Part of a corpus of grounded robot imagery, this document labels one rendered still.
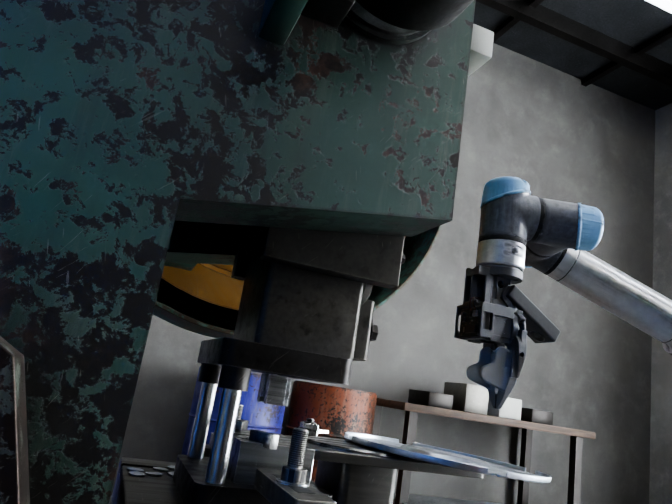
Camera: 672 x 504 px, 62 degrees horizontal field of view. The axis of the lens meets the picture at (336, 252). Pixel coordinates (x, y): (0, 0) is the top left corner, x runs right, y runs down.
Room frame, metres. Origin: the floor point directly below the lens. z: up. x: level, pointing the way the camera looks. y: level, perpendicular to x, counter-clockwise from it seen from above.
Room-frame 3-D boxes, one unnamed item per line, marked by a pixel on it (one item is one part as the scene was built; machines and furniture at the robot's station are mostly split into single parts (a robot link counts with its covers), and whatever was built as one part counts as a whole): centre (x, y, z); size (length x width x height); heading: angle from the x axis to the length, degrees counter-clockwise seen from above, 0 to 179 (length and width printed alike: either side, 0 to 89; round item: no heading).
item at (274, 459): (0.76, 0.06, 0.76); 0.15 x 0.09 x 0.05; 19
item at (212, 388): (0.81, 0.15, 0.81); 0.02 x 0.02 x 0.14
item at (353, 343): (0.77, 0.02, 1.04); 0.17 x 0.15 x 0.30; 109
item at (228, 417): (0.66, 0.09, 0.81); 0.02 x 0.02 x 0.14
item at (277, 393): (0.76, 0.05, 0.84); 0.05 x 0.03 x 0.04; 19
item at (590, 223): (0.89, -0.36, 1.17); 0.11 x 0.11 x 0.08; 2
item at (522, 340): (0.85, -0.29, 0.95); 0.05 x 0.02 x 0.09; 18
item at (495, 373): (0.85, -0.27, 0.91); 0.06 x 0.03 x 0.09; 108
